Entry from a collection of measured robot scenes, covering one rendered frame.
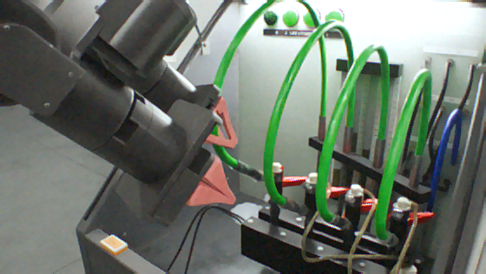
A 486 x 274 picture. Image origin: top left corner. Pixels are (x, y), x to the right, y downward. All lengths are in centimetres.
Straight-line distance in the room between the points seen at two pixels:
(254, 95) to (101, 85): 80
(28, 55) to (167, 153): 12
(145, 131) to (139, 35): 7
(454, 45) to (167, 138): 66
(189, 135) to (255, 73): 73
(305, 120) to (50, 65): 80
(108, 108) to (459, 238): 44
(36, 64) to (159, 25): 9
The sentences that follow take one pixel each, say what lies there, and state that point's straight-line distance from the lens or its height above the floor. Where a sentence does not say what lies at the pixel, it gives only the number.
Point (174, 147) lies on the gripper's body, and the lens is 28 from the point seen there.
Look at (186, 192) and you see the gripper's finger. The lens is 29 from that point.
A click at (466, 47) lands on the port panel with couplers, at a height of 133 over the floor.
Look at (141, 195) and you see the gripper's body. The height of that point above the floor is 124.
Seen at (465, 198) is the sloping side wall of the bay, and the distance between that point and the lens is 54.
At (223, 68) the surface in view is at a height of 131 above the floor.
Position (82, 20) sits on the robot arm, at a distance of 24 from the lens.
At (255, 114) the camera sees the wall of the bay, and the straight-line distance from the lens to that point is 103.
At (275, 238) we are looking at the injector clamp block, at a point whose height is 98.
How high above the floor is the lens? 138
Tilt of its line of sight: 19 degrees down
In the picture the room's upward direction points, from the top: straight up
